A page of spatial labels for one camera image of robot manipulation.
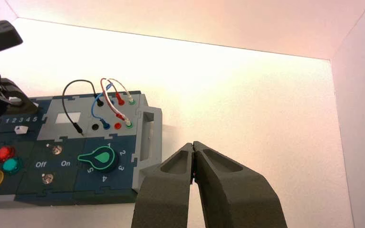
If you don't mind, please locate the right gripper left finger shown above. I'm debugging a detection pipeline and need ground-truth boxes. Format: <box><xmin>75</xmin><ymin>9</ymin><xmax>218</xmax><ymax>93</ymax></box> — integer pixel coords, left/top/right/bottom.
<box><xmin>131</xmin><ymin>142</ymin><xmax>193</xmax><ymax>228</ymax></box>

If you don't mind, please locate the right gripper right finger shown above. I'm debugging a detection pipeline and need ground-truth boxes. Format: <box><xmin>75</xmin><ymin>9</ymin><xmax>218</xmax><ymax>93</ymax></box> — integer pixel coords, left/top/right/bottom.
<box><xmin>193</xmin><ymin>141</ymin><xmax>288</xmax><ymax>228</ymax></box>

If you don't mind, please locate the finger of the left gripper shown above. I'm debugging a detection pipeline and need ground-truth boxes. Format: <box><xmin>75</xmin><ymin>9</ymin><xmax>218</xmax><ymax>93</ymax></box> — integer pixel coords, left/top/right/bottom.
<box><xmin>4</xmin><ymin>100</ymin><xmax>39</xmax><ymax>114</ymax></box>
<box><xmin>0</xmin><ymin>78</ymin><xmax>29</xmax><ymax>101</ymax></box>

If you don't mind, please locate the red push button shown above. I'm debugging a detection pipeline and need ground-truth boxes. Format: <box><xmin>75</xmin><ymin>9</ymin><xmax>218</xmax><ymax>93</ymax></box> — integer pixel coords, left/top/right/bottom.
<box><xmin>0</xmin><ymin>146</ymin><xmax>16</xmax><ymax>163</ymax></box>

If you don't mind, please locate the green push button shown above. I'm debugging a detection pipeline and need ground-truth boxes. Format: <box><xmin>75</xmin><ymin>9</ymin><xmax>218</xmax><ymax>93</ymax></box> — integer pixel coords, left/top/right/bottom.
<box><xmin>2</xmin><ymin>157</ymin><xmax>24</xmax><ymax>176</ymax></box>

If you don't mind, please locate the teal rotary selector knob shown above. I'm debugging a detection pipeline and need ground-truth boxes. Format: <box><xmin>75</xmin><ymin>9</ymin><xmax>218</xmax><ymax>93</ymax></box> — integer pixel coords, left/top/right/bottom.
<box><xmin>77</xmin><ymin>146</ymin><xmax>118</xmax><ymax>173</ymax></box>

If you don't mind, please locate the blue grey task board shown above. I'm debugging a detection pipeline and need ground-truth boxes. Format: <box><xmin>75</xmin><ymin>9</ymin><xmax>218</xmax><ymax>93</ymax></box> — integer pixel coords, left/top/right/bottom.
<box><xmin>0</xmin><ymin>91</ymin><xmax>163</xmax><ymax>209</ymax></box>

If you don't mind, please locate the black jumper cable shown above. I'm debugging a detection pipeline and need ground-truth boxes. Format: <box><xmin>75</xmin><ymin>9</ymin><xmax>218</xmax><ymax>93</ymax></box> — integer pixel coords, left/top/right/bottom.
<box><xmin>62</xmin><ymin>79</ymin><xmax>105</xmax><ymax>136</ymax></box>

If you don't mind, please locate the white jumper cable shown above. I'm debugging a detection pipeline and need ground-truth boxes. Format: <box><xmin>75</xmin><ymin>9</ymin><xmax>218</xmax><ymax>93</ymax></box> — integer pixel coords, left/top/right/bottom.
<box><xmin>105</xmin><ymin>78</ymin><xmax>136</xmax><ymax>129</ymax></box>

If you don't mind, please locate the blue jumper cable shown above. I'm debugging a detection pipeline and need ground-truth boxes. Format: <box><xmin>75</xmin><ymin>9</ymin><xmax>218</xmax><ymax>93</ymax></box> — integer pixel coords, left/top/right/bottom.
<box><xmin>91</xmin><ymin>84</ymin><xmax>115</xmax><ymax>131</ymax></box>

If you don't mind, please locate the red jumper cable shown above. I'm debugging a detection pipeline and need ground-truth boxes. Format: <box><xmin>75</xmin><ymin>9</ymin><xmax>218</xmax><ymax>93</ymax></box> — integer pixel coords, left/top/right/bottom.
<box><xmin>100</xmin><ymin>78</ymin><xmax>126</xmax><ymax>120</ymax></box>

